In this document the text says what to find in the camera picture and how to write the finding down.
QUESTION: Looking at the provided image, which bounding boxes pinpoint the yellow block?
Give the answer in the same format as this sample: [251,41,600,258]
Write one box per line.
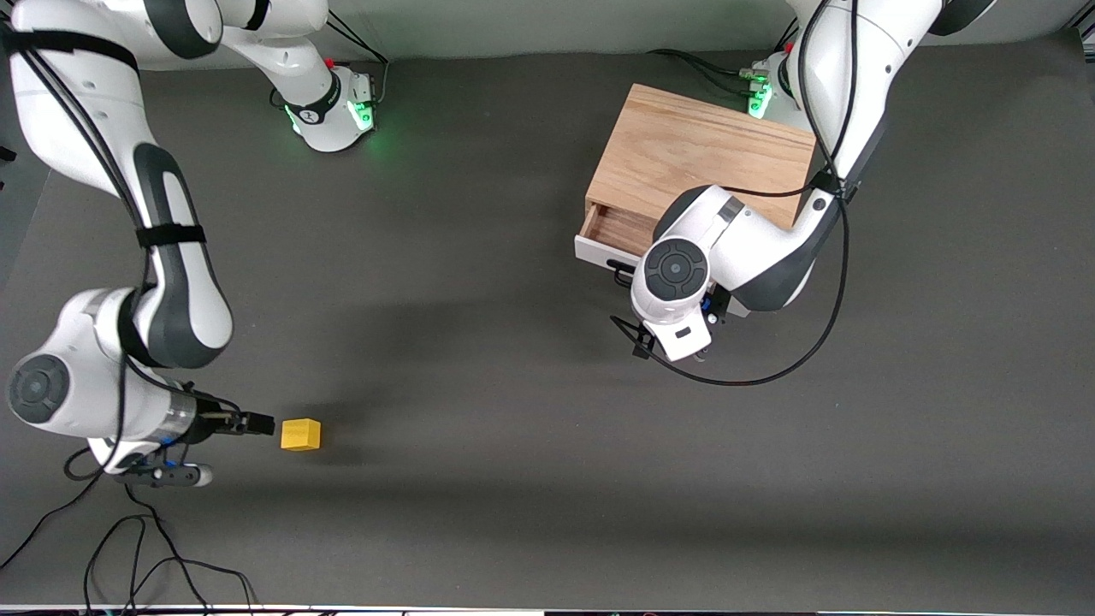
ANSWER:
[281,418,323,452]

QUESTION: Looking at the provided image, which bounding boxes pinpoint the white-fronted wooden drawer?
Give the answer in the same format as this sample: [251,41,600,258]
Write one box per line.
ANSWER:
[574,202,685,283]

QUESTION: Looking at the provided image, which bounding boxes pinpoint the wooden drawer cabinet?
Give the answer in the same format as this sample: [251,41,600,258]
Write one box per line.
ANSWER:
[585,83,820,232]

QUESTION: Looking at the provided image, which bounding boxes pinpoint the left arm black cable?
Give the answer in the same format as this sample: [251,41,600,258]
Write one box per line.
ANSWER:
[612,0,861,388]

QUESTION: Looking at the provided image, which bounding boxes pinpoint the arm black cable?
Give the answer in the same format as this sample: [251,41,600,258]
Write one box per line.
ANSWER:
[0,26,172,484]
[612,0,861,388]

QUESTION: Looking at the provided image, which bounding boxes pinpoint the thin black table cable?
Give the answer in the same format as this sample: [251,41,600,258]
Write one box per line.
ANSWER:
[83,513,259,615]
[0,475,210,615]

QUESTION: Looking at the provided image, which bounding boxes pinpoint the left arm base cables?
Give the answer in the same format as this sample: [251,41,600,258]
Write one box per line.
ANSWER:
[648,19,801,97]

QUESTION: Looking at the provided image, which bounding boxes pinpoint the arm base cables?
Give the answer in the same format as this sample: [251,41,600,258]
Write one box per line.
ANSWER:
[648,19,801,97]
[270,17,391,110]

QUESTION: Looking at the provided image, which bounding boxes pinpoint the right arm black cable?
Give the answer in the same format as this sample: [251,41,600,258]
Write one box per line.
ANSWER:
[0,26,172,484]

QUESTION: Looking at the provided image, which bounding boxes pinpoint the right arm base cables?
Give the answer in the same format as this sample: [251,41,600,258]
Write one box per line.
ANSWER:
[270,17,391,110]

